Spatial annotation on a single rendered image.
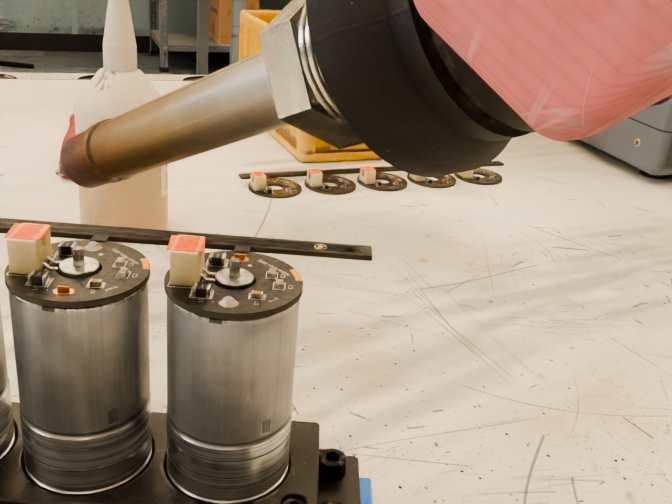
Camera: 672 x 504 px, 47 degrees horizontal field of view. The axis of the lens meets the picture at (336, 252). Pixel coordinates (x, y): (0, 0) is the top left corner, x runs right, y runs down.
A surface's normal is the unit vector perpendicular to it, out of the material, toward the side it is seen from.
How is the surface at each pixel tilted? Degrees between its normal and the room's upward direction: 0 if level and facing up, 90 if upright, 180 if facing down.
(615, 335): 0
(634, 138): 90
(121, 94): 53
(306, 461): 0
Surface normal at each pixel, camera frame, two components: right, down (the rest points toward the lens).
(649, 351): 0.08, -0.91
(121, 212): 0.22, 0.33
